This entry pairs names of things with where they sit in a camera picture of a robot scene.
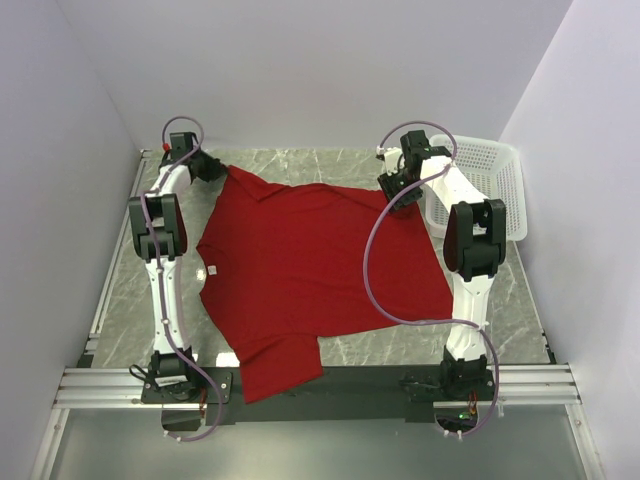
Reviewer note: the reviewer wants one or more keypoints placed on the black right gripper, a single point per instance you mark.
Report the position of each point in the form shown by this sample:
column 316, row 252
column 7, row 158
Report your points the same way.
column 388, row 186

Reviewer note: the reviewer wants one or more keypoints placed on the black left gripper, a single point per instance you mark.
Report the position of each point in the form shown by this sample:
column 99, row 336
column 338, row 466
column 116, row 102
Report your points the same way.
column 216, row 170

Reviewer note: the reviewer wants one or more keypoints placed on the red t shirt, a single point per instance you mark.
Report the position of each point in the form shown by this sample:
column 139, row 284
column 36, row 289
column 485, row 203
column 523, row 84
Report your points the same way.
column 289, row 265

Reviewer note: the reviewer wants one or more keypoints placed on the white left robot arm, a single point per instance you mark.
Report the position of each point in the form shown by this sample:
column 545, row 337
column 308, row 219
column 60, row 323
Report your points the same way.
column 160, row 241

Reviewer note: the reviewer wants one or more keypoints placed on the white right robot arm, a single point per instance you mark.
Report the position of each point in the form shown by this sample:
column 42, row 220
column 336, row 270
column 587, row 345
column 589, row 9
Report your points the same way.
column 474, row 248

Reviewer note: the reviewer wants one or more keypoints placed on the white plastic basket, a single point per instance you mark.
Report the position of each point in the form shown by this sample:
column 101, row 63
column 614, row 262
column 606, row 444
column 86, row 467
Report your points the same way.
column 494, row 169

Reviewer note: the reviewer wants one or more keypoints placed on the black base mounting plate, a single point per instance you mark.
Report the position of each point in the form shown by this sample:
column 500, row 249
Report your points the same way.
column 414, row 394

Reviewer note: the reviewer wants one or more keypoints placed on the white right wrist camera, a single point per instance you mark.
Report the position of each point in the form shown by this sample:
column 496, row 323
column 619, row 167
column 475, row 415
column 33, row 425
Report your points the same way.
column 391, row 157

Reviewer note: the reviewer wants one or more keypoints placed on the aluminium frame rail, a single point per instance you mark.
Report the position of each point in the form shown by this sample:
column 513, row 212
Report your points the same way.
column 97, row 389

